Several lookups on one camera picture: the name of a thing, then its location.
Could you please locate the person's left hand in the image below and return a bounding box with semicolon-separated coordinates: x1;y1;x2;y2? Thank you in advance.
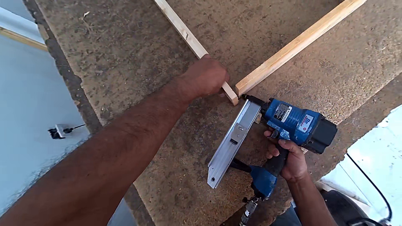
180;54;230;98

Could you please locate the person's right hand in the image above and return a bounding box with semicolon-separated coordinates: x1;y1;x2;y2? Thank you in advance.
263;129;308;182

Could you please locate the blue black nail gun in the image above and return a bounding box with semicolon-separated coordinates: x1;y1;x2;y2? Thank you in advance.
207;94;338;201

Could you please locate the thin pale wooden strip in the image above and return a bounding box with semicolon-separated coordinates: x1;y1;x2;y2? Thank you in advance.
154;0;239;106

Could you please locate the person's right forearm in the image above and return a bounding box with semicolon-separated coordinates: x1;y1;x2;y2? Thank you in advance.
287;174;338;226

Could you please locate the person's left forearm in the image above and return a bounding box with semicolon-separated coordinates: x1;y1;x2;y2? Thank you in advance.
0;76;196;226

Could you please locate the thick yellowish wooden batten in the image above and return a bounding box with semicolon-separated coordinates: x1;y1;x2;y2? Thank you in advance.
235;0;367;96

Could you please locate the black rounded object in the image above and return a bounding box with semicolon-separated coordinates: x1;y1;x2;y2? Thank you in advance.
320;189;372;226

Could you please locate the yellow wooden trim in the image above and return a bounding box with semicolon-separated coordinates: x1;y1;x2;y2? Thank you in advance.
0;27;48;51

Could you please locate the silver metal air hose coupling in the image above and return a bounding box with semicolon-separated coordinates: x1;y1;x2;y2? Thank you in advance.
239;196;260;226

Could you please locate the long black cable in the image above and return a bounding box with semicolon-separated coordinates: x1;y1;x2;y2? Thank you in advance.
346;153;393;226

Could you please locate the black plug with cable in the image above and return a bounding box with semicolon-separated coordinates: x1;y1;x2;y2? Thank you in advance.
63;124;86;134

